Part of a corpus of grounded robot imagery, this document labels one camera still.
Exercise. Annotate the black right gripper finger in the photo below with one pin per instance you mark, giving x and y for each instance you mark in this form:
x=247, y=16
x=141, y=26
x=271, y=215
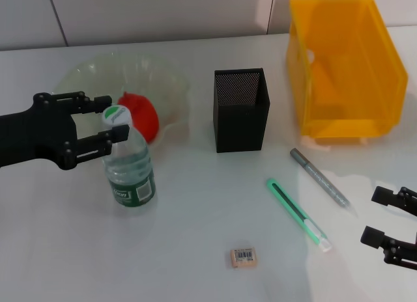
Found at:
x=384, y=196
x=373, y=236

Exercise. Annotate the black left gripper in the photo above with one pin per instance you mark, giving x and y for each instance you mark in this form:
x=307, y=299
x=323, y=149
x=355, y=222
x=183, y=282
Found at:
x=36, y=132

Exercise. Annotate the red-orange toy orange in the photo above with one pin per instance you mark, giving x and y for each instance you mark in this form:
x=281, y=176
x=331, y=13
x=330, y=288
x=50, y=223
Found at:
x=145, y=116

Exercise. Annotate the clear green-label water bottle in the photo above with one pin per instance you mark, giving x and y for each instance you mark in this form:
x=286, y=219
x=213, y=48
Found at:
x=130, y=172

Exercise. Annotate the beige eraser with barcode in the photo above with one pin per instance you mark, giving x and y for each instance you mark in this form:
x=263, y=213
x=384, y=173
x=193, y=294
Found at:
x=245, y=257

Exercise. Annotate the translucent green glass fruit plate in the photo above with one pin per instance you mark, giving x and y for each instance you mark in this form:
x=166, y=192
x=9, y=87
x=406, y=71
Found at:
x=153, y=77

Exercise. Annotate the silver glitter pen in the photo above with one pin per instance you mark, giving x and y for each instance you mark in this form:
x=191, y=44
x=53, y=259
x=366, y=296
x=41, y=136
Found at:
x=319, y=178

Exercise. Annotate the black mesh pen holder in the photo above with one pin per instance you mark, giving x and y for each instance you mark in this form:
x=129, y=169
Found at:
x=241, y=129

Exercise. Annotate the yellow translucent plastic bin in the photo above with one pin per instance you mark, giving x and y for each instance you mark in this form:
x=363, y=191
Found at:
x=352, y=38

